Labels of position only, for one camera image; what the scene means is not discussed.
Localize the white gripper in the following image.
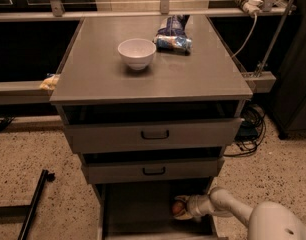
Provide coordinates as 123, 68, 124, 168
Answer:
173, 195, 215, 221

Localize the red apple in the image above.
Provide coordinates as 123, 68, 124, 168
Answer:
172, 201, 185, 215

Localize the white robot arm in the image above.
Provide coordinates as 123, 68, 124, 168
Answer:
171, 187, 306, 240

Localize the bottom grey drawer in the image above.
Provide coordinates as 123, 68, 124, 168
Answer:
98, 178, 227, 240

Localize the grey drawer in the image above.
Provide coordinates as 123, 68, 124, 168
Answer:
81, 158, 224, 184
64, 118, 242, 154
98, 178, 227, 240

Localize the middle grey drawer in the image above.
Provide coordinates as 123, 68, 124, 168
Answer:
81, 158, 224, 184

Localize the grey drawer cabinet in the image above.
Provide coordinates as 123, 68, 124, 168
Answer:
49, 14, 254, 240

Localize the top grey drawer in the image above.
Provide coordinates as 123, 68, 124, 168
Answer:
64, 118, 242, 154

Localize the black metal bar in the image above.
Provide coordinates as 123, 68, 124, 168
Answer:
17, 169, 55, 240

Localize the white bowl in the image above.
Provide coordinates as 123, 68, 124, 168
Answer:
118, 38, 156, 70

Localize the blue chip bag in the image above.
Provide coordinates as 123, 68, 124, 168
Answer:
153, 15, 192, 55

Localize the yellow sponge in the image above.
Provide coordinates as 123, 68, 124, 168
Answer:
40, 74, 60, 91

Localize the white power strip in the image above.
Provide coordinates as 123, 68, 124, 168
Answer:
234, 0, 262, 17

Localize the black middle drawer handle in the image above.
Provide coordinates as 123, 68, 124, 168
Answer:
142, 167, 166, 176

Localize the black drawer handle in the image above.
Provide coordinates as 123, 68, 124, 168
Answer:
141, 130, 169, 140
142, 167, 166, 176

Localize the black top drawer handle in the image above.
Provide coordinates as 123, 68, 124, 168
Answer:
141, 130, 169, 140

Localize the black cable bundle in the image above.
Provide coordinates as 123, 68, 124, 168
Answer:
223, 103, 267, 158

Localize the white power cable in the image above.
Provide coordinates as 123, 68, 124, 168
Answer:
231, 13, 259, 59

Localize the grey metal rail frame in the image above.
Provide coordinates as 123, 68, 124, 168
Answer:
0, 0, 296, 105

